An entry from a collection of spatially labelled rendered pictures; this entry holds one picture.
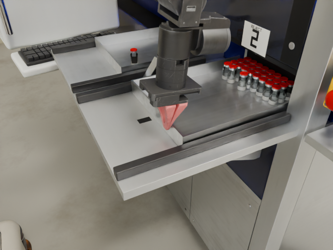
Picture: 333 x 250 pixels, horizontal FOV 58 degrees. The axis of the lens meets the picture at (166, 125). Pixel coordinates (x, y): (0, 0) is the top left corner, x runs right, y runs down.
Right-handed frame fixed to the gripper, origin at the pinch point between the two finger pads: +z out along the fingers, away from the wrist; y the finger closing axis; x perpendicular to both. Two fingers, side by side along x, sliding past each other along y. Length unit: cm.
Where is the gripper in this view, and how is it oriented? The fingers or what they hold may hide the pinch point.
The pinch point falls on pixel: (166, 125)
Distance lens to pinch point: 61.1
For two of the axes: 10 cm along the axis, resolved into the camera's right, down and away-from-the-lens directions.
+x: -4.5, -5.1, 7.3
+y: 8.9, -1.8, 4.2
